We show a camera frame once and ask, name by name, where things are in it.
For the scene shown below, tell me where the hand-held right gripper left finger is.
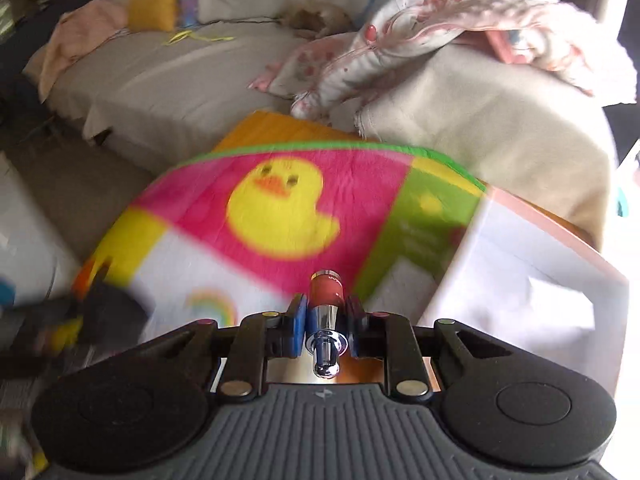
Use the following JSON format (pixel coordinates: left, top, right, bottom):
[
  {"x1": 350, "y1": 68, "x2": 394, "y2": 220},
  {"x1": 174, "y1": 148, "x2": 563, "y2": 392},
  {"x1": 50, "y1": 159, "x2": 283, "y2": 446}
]
[{"x1": 147, "y1": 296, "x2": 309, "y2": 402}]

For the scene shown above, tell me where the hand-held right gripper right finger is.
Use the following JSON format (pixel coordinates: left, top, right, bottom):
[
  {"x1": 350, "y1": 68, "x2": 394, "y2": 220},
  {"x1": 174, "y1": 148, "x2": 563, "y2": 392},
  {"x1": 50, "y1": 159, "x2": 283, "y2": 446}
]
[{"x1": 347, "y1": 296, "x2": 497, "y2": 399}]

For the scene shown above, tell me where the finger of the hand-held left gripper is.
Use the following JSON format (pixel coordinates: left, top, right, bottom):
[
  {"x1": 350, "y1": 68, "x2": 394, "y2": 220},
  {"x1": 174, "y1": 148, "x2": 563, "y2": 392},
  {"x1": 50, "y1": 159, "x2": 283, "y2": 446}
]
[{"x1": 82, "y1": 264, "x2": 152, "y2": 348}]

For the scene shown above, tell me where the red and chrome tube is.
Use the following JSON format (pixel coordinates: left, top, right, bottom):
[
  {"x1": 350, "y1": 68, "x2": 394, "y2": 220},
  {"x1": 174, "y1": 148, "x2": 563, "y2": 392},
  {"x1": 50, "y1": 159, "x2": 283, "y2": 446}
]
[{"x1": 306, "y1": 270, "x2": 349, "y2": 377}]

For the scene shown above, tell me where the pink cardboard box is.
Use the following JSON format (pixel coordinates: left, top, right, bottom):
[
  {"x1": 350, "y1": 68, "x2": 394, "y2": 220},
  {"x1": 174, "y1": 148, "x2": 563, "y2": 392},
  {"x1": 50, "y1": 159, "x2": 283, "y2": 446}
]
[{"x1": 415, "y1": 185, "x2": 632, "y2": 461}]

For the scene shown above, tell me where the colourful printed blanket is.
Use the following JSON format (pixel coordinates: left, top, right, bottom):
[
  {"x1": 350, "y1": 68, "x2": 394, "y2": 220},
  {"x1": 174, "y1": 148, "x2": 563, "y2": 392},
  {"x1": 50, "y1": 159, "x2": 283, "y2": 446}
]
[{"x1": 72, "y1": 110, "x2": 601, "y2": 361}]

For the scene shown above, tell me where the beige covered sofa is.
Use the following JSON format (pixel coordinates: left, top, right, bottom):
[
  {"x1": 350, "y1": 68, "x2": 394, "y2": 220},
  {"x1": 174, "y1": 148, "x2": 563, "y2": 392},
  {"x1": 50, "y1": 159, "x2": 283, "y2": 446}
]
[{"x1": 22, "y1": 0, "x2": 621, "y2": 251}]

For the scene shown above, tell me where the pale pink cloth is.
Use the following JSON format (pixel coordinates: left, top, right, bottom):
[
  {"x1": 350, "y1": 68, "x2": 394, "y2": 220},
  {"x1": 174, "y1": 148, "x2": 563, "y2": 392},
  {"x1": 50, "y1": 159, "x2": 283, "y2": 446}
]
[{"x1": 39, "y1": 0, "x2": 132, "y2": 102}]

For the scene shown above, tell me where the brown furry thing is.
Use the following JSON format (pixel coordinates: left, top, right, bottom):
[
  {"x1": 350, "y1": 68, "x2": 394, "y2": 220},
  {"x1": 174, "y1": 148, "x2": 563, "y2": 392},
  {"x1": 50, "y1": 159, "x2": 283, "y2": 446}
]
[{"x1": 276, "y1": 2, "x2": 357, "y2": 39}]

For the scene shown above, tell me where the yellow cushion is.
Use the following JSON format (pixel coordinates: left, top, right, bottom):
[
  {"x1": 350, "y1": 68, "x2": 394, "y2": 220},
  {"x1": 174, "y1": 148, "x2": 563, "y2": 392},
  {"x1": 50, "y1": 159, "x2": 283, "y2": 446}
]
[{"x1": 126, "y1": 0, "x2": 182, "y2": 32}]

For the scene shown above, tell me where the pink floral baby blanket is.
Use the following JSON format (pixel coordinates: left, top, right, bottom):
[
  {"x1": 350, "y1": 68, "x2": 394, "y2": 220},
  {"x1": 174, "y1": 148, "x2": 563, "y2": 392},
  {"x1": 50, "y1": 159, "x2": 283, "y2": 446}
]
[{"x1": 249, "y1": 0, "x2": 627, "y2": 117}]

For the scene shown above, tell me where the yellow string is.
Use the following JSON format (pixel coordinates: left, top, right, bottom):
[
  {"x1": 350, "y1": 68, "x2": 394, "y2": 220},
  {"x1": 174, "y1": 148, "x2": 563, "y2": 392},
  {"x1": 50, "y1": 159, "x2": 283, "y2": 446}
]
[{"x1": 161, "y1": 29, "x2": 236, "y2": 47}]

